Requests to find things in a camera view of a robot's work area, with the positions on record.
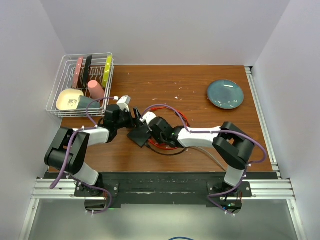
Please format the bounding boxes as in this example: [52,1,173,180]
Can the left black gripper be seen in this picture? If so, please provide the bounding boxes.
[114,107,144,130]

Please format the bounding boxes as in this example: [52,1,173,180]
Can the black network switch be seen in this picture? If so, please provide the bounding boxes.
[127,124,151,148]

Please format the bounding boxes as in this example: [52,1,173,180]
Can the red ethernet cable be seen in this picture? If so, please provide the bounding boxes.
[147,105,192,151]

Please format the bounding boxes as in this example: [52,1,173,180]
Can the black ethernet cable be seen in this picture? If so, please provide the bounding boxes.
[146,109,190,157]

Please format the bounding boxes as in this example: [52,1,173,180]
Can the grey ethernet cable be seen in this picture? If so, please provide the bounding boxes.
[187,146,227,171]

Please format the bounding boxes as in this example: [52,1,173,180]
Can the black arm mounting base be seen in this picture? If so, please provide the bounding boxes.
[42,171,279,209]

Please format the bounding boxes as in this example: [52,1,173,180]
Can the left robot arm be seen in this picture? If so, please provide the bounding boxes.
[44,104,141,196]

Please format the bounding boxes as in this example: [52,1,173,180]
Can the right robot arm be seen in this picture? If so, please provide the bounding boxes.
[146,116,255,197]

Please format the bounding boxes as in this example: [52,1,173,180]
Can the pink cup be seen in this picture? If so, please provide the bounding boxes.
[87,80,105,100]

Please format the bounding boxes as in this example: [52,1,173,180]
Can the dark teal cup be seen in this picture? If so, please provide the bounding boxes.
[76,95,101,110]

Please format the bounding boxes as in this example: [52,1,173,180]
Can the yellow-green plate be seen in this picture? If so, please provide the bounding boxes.
[101,55,113,88]

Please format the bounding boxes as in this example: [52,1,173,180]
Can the cream square bowl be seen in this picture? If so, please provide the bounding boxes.
[56,88,84,111]

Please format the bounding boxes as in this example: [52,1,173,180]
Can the teal ceramic plate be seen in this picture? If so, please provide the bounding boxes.
[206,79,245,110]

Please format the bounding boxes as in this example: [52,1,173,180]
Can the black plate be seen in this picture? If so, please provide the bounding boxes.
[81,55,93,88]

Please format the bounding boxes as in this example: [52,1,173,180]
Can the pink plate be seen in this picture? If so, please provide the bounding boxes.
[71,56,84,89]

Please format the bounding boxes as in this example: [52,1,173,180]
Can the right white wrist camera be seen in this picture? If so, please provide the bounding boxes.
[140,111,157,125]

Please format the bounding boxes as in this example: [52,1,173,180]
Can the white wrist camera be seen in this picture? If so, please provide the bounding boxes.
[140,111,157,125]
[116,95,131,112]

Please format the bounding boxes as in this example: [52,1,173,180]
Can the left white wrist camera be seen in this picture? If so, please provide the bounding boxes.
[116,95,131,112]

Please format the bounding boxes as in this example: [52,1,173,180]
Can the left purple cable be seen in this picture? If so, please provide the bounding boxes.
[49,95,119,214]

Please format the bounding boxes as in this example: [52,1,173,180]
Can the purple cable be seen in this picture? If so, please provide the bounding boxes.
[49,95,119,214]
[140,104,268,214]

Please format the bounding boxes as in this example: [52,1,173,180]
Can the white wire dish rack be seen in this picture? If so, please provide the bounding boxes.
[45,52,114,118]

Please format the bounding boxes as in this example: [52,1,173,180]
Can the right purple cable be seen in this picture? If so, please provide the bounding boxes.
[140,104,268,214]

